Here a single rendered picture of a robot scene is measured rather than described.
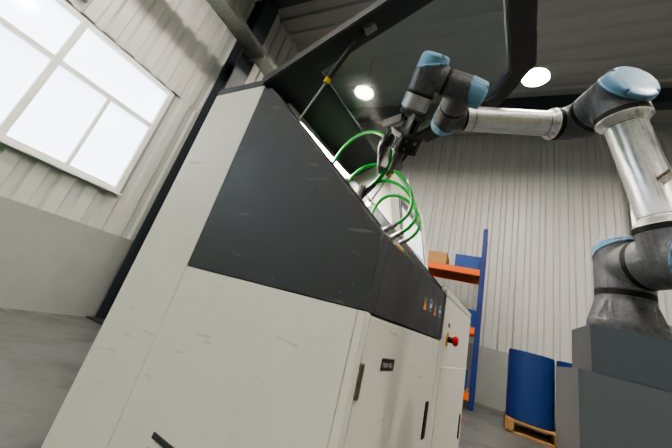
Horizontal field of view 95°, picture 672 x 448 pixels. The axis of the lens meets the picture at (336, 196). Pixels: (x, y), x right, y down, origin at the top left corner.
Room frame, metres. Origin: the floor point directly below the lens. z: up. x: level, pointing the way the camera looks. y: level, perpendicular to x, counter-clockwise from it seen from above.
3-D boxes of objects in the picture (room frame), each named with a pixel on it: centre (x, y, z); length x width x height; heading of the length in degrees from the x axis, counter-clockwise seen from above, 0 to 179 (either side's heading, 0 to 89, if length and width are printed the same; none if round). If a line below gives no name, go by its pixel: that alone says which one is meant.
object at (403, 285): (0.92, -0.30, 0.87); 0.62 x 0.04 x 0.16; 145
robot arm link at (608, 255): (0.72, -0.75, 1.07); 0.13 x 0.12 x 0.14; 175
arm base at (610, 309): (0.72, -0.75, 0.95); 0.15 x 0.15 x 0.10
